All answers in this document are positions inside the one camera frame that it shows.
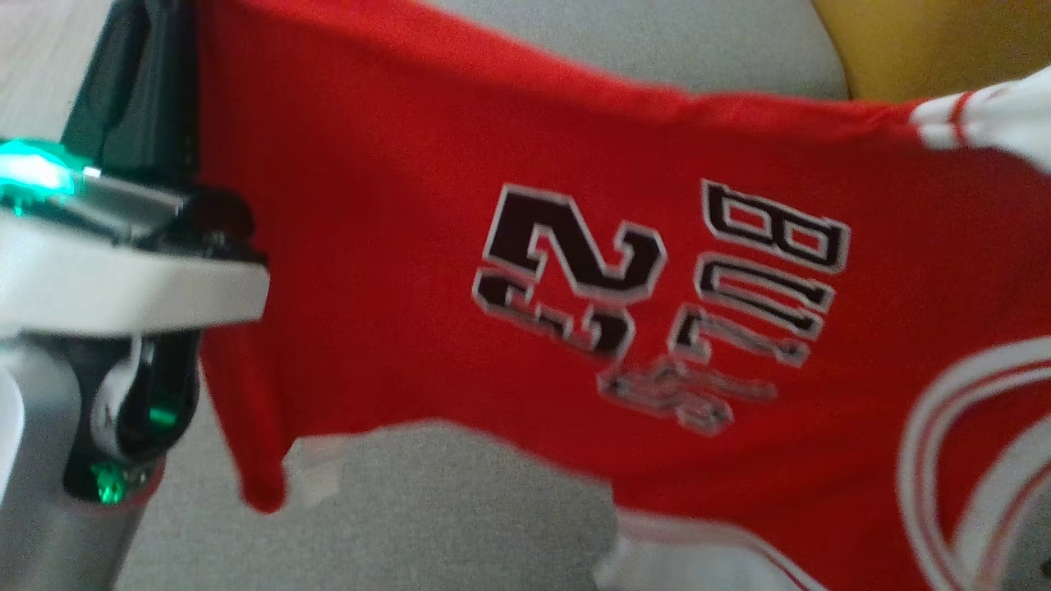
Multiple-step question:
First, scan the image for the red striped-trim basketball jersey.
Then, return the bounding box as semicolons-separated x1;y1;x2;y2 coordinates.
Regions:
195;0;1051;591

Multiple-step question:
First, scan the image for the large grey sofa seat cushion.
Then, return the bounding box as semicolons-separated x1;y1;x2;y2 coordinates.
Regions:
115;361;625;591

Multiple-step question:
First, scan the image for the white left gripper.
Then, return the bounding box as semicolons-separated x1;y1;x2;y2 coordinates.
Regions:
0;0;270;337

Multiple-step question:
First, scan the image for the yellow sofa back cushion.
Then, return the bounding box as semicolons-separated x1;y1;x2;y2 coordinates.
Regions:
813;0;1051;104

